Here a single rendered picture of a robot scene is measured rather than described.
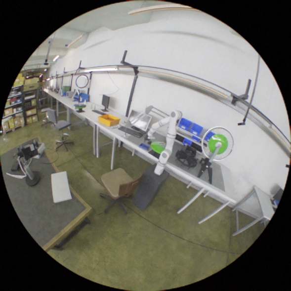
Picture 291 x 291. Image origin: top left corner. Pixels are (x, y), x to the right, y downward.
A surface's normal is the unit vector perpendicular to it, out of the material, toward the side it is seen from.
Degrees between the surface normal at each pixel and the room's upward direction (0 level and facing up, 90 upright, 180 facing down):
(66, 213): 0
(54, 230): 0
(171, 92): 90
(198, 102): 90
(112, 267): 0
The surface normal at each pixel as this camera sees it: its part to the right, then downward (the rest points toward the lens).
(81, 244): 0.25, -0.83
